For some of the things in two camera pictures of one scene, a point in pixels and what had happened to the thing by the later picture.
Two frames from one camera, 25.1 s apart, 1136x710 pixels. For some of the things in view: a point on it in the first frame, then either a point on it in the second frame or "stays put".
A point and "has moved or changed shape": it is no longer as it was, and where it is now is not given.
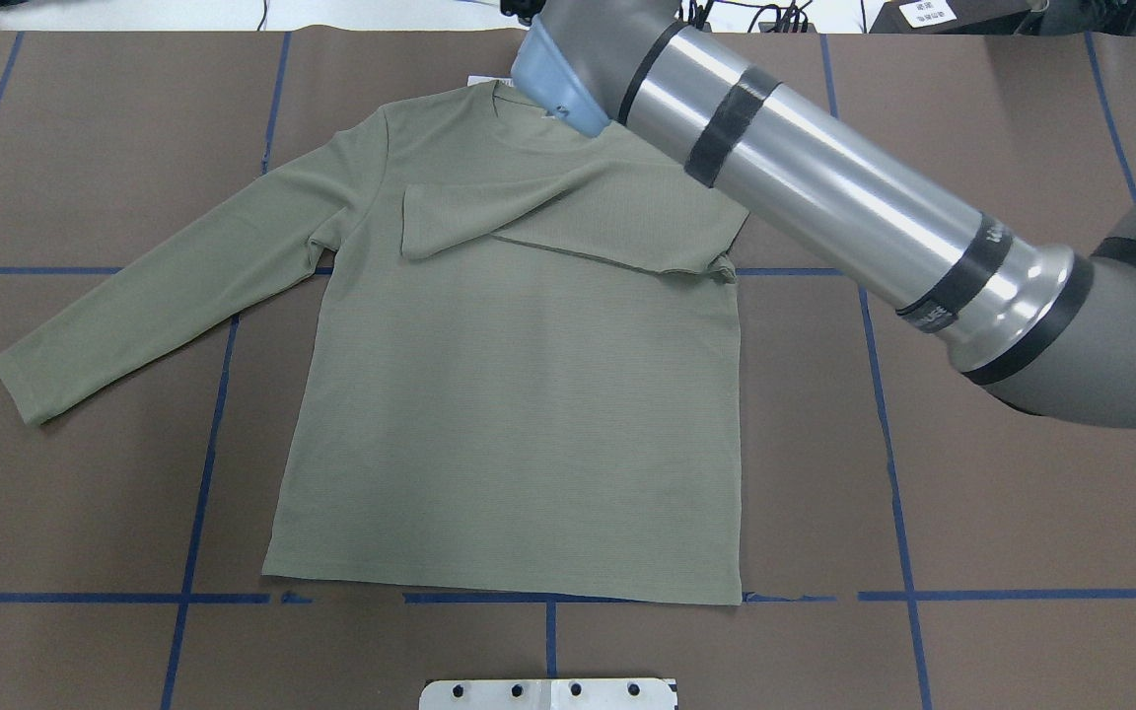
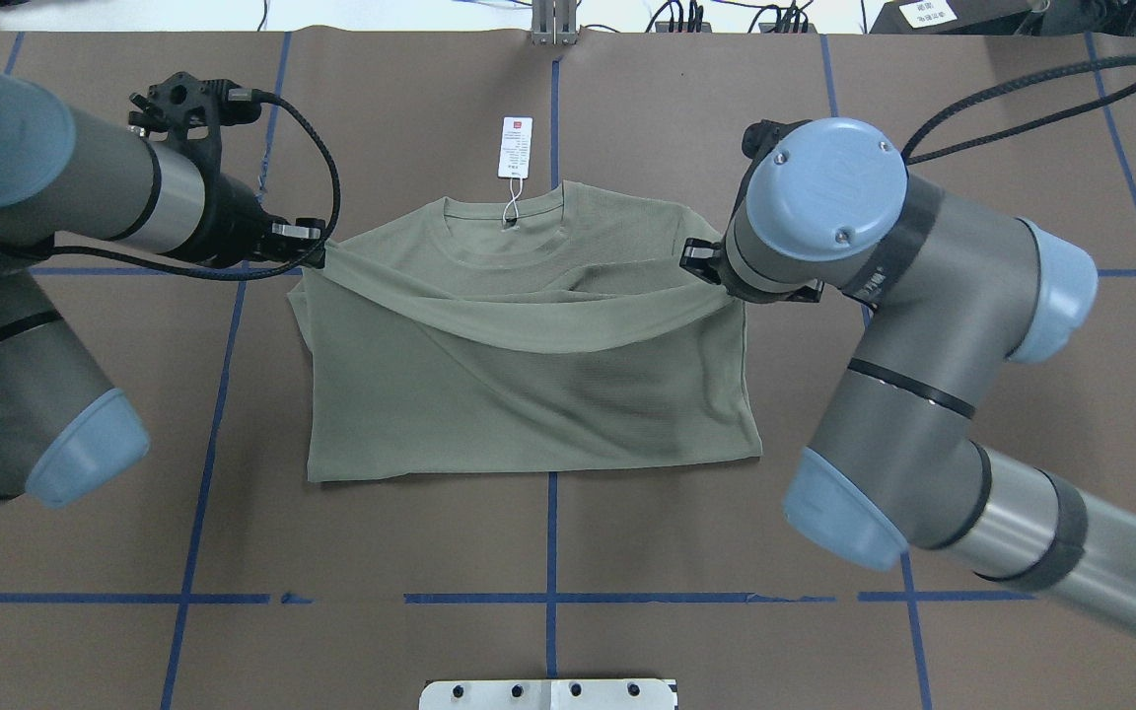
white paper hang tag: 504,81 to 515,161
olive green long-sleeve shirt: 510,368 has moved or changed shape
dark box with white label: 951,17 stays put
